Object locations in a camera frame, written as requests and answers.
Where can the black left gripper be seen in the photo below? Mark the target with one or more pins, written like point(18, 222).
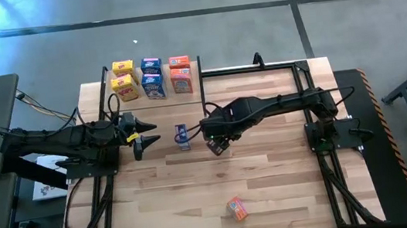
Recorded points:
point(129, 125)

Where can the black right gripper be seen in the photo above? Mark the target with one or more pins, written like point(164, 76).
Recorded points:
point(218, 147)

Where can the blue Frosted Flakes cereal box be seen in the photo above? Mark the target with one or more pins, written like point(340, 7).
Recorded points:
point(153, 87)
point(150, 64)
point(183, 147)

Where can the yellow Corn Pops cereal box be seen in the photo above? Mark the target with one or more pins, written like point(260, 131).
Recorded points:
point(125, 89)
point(124, 66)

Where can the orange Mini Wheats cereal box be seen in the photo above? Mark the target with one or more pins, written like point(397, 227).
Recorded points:
point(237, 209)
point(179, 61)
point(181, 81)

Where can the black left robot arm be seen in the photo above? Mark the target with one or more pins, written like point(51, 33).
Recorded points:
point(66, 140)

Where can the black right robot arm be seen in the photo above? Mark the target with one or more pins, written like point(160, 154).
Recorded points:
point(265, 106)

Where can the yellow tape label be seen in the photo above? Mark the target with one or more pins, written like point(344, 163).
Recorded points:
point(132, 137)

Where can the white printed sheet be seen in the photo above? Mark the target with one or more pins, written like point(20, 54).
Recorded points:
point(47, 189)

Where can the black mat hazard stripe edge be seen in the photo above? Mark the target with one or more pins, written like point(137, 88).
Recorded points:
point(383, 185)

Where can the black aluminium table frame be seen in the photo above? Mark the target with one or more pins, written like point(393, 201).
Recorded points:
point(252, 69)

